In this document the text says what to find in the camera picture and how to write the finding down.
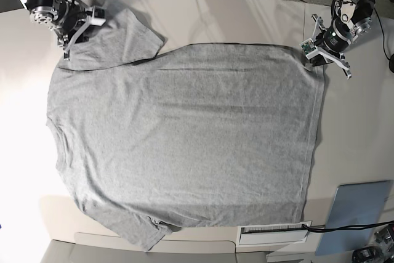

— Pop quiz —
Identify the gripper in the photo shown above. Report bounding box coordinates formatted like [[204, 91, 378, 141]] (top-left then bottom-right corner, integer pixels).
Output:
[[51, 0, 92, 60], [312, 14, 352, 79]]

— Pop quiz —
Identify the grey T-shirt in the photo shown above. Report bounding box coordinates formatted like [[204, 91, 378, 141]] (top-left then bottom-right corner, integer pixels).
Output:
[[47, 1, 325, 251]]

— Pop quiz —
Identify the blue-grey board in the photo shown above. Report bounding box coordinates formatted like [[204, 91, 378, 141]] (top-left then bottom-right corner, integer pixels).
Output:
[[315, 180, 393, 256]]

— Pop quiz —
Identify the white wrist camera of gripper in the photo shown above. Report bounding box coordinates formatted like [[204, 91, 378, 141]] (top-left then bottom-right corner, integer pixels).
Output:
[[90, 6, 106, 26], [300, 38, 318, 60]]

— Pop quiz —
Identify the black cable on table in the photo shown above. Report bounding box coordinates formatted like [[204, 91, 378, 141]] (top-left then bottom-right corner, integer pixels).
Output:
[[303, 221, 394, 233]]

